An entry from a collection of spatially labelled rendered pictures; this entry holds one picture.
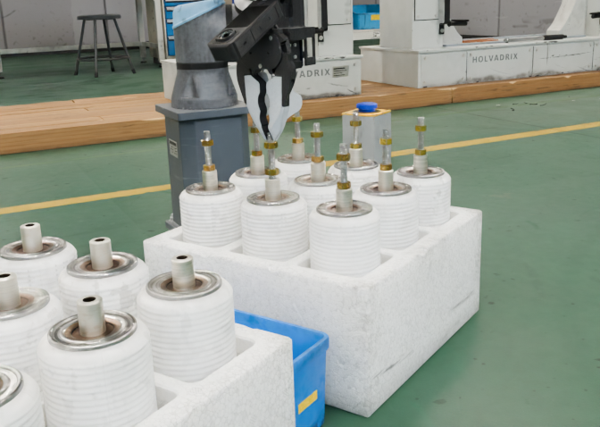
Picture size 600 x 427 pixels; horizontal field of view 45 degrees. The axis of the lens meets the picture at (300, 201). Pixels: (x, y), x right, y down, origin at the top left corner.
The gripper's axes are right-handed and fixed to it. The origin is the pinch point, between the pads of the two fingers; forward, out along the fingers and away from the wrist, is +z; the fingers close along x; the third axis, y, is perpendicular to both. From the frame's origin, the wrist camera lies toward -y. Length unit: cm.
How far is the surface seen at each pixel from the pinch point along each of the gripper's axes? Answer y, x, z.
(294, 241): -0.8, -4.5, 15.1
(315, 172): 11.3, 0.0, 8.3
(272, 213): -3.2, -2.8, 10.5
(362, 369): -6.5, -19.1, 27.9
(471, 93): 270, 85, 31
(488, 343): 21.7, -24.6, 34.9
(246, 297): -7.1, -0.7, 22.1
